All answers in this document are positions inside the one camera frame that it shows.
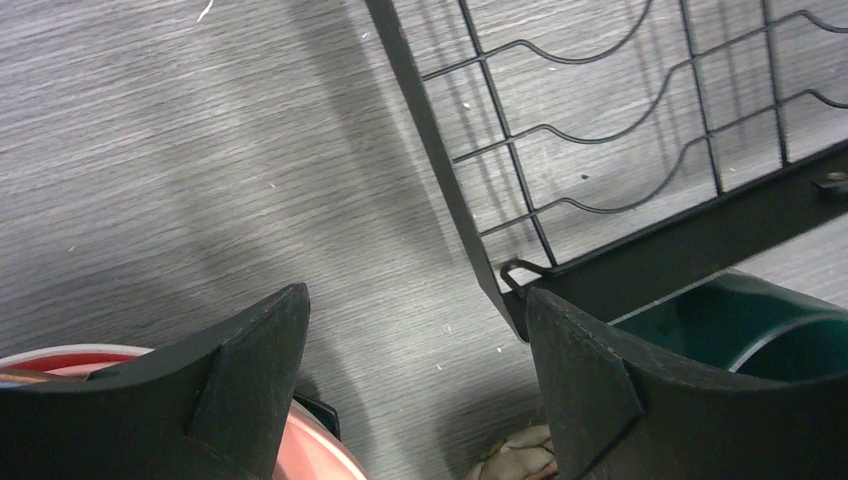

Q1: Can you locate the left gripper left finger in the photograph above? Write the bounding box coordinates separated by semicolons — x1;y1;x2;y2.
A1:
1;283;310;479

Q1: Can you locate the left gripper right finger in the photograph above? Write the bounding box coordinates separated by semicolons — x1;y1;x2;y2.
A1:
527;289;847;479

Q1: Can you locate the light green bowl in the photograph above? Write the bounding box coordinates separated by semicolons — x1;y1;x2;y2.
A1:
466;424;559;480

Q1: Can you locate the dark green mug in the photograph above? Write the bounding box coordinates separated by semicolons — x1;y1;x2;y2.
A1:
615;271;847;382

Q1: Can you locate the black wire dish rack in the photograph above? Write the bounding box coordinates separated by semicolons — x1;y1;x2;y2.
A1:
367;1;847;339

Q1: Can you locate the cream bowl red rim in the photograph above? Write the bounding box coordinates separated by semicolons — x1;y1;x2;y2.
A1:
1;344;368;479

